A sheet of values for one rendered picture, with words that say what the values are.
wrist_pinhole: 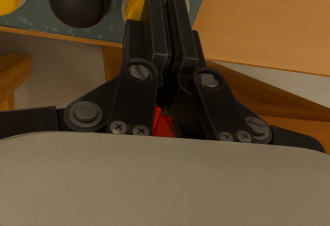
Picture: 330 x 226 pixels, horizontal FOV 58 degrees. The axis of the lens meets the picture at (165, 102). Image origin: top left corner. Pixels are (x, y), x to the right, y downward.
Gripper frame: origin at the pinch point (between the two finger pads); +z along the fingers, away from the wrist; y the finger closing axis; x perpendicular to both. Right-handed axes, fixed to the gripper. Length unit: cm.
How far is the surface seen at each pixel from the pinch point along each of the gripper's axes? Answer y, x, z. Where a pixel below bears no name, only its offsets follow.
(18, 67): -23, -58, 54
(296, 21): 9.6, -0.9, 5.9
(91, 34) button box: -2.9, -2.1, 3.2
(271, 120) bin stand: 16.6, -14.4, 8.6
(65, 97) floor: -11, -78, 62
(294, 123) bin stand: 19.5, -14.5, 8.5
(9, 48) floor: -30, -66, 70
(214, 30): 4.2, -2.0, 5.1
